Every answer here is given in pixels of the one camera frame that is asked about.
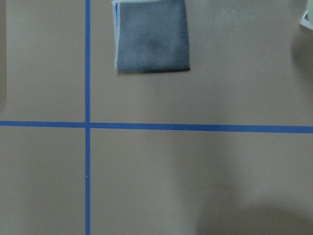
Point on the grey folded cloth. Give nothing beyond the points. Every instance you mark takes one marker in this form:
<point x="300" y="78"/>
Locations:
<point x="150" y="35"/>

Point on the green cup on rack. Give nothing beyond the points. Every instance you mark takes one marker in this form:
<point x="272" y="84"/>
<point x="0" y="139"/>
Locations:
<point x="310" y="7"/>

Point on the white wire cup rack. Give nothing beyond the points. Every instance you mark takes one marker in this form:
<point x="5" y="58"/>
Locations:
<point x="305" y="22"/>

